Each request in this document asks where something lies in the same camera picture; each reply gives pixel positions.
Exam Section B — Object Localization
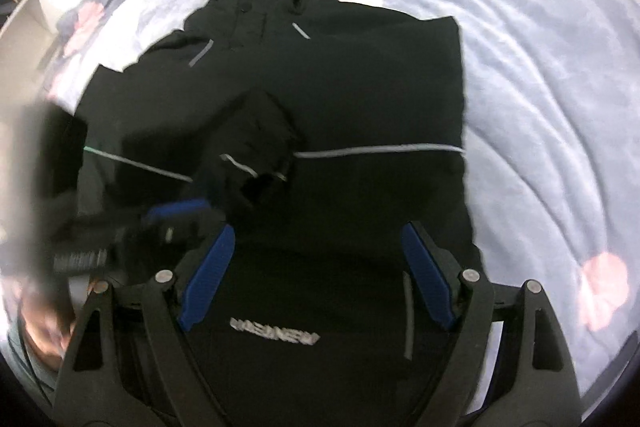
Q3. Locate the person's left hand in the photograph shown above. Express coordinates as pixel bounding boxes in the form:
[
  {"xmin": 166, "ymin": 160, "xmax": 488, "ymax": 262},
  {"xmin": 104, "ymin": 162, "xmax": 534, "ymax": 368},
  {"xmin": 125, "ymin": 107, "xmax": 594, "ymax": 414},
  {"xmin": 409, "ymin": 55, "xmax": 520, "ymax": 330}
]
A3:
[{"xmin": 20, "ymin": 284, "xmax": 78, "ymax": 370}]

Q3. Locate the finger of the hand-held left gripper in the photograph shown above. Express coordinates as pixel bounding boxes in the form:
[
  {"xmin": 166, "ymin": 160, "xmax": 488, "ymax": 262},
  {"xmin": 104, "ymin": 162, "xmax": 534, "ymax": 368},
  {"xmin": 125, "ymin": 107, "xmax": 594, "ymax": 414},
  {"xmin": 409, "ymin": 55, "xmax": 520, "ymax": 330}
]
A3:
[{"xmin": 52, "ymin": 198, "xmax": 225, "ymax": 277}]

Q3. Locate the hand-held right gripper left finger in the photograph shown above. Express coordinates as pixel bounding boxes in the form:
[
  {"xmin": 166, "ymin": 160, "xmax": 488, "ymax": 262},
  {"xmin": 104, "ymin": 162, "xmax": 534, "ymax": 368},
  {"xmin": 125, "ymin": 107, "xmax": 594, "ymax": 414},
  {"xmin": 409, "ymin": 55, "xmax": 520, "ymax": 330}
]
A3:
[{"xmin": 52, "ymin": 223, "xmax": 236, "ymax": 427}]

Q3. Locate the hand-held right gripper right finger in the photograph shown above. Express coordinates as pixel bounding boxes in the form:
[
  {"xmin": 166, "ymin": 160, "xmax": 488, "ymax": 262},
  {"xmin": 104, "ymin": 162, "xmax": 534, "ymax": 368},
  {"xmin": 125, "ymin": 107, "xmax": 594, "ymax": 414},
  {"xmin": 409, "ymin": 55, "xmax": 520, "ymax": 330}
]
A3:
[{"xmin": 401, "ymin": 221, "xmax": 583, "ymax": 427}]

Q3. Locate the blue-grey blanket with pink flowers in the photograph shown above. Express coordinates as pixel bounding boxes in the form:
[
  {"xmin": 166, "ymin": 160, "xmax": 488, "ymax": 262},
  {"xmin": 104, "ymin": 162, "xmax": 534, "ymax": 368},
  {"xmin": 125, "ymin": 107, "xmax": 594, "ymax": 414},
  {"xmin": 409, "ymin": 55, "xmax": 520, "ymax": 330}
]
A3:
[{"xmin": 44, "ymin": 0, "xmax": 632, "ymax": 410}]

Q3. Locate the black hooded jacket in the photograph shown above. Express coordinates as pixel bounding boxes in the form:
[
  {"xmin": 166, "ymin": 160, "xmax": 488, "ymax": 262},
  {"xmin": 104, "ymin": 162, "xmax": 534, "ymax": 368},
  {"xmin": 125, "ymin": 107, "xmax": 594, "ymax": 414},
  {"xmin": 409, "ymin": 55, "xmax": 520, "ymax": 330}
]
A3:
[{"xmin": 75, "ymin": 0, "xmax": 483, "ymax": 427}]

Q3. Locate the white shelf unit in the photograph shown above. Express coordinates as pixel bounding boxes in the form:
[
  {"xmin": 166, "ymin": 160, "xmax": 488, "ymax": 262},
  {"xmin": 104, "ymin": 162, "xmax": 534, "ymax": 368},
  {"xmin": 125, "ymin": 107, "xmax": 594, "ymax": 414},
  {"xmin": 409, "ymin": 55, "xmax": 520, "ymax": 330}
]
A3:
[{"xmin": 0, "ymin": 0, "xmax": 68, "ymax": 68}]

